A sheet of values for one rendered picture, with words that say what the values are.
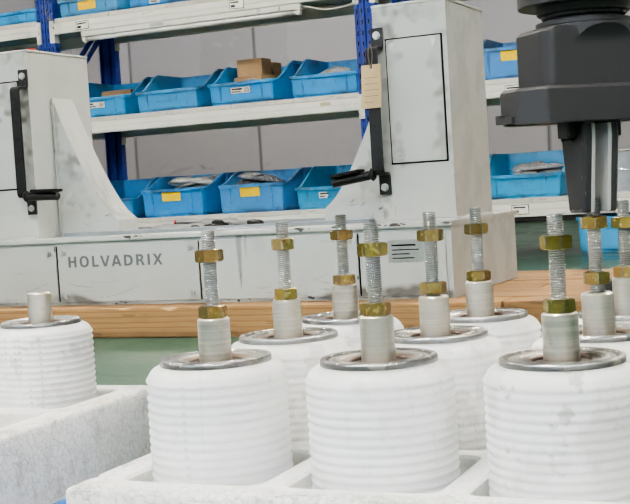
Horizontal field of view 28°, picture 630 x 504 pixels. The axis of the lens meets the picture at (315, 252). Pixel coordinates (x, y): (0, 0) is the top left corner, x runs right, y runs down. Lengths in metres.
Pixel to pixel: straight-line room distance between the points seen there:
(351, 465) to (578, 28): 0.32
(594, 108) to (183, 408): 0.33
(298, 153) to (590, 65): 9.34
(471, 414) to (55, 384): 0.45
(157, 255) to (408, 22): 0.90
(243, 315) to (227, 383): 2.33
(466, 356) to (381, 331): 0.10
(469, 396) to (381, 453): 0.13
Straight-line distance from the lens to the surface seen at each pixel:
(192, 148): 10.63
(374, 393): 0.76
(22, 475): 1.08
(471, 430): 0.89
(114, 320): 3.34
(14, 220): 3.68
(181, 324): 3.23
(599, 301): 0.87
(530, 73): 0.86
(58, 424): 1.11
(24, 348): 1.18
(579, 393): 0.73
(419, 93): 3.07
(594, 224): 0.87
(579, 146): 0.86
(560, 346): 0.76
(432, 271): 0.91
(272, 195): 6.14
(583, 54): 0.85
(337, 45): 10.06
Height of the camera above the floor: 0.37
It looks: 3 degrees down
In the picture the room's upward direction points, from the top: 4 degrees counter-clockwise
